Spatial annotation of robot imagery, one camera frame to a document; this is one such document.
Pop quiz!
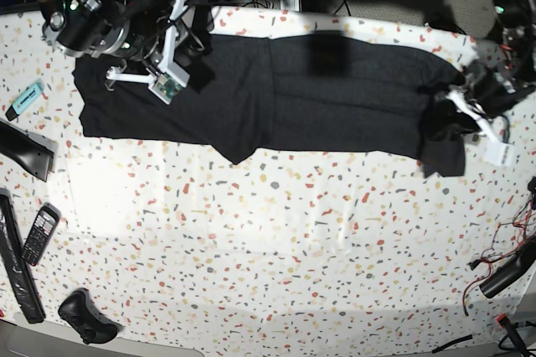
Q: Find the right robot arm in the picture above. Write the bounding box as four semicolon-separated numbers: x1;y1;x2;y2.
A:
37;0;194;105

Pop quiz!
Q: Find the black game controller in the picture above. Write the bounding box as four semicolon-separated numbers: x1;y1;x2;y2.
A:
58;288;120;344

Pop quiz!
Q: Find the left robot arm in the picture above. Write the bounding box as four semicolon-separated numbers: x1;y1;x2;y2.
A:
446;0;535;167

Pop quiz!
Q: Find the black handheld tool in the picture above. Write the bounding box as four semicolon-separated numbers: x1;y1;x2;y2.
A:
1;120;59;182

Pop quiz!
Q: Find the black phone handset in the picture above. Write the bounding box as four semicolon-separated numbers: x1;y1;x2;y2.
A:
22;203;60;266

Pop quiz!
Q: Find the light blue highlighter pen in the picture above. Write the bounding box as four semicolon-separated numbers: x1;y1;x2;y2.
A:
5;80;44;122

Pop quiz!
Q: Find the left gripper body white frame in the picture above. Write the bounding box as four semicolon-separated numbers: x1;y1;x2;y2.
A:
446;61;515;167

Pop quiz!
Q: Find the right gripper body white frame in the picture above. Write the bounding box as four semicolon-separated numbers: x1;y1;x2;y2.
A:
105;0;190;105

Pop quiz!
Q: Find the long black bar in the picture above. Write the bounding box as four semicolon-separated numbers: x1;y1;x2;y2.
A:
1;190;45;324

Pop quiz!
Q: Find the black T-shirt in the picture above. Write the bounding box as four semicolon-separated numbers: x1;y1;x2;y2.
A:
73;33;466;177

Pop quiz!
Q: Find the red black wire bundle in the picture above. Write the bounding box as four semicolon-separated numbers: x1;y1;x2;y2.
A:
461;180;536;317

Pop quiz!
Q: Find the terrazzo pattern table cloth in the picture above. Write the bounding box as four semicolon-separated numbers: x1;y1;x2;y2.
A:
1;13;535;356

